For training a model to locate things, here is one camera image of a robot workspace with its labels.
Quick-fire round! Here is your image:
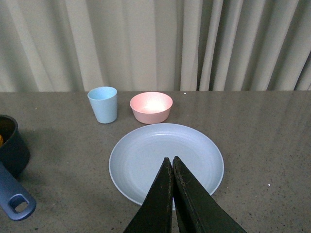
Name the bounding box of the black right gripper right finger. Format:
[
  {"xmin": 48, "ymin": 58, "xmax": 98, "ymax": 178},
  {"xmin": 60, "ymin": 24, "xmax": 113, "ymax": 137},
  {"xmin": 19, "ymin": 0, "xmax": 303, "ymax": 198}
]
[{"xmin": 173, "ymin": 156, "xmax": 246, "ymax": 233}]

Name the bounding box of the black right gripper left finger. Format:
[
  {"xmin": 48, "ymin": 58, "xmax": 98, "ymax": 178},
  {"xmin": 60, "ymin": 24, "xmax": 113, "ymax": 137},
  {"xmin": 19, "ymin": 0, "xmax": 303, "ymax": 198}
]
[{"xmin": 124, "ymin": 157, "xmax": 173, "ymax": 233}]

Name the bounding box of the dark blue pot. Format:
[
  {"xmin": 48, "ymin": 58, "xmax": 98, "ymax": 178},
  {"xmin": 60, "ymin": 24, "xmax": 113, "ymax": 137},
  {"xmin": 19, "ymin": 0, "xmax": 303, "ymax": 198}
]
[{"xmin": 0, "ymin": 115, "xmax": 36, "ymax": 221}]

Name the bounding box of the light blue plate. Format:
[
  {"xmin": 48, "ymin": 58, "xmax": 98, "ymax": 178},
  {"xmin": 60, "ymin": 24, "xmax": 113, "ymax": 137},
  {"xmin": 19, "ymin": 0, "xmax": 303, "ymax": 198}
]
[{"xmin": 109, "ymin": 123, "xmax": 225, "ymax": 205}]

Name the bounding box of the pink bowl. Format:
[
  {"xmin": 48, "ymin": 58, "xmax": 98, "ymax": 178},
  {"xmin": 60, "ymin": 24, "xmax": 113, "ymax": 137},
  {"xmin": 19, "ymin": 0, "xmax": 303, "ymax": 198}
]
[{"xmin": 130, "ymin": 92, "xmax": 173, "ymax": 124}]

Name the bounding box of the light blue cup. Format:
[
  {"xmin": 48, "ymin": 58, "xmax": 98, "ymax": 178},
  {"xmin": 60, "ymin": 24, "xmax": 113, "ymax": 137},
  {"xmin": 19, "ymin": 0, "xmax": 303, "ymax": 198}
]
[{"xmin": 87, "ymin": 86, "xmax": 118, "ymax": 124}]

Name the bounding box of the white curtain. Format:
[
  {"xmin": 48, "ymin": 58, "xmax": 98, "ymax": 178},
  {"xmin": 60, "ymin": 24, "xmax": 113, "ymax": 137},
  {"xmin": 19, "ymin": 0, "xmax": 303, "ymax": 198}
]
[{"xmin": 0, "ymin": 0, "xmax": 311, "ymax": 92}]

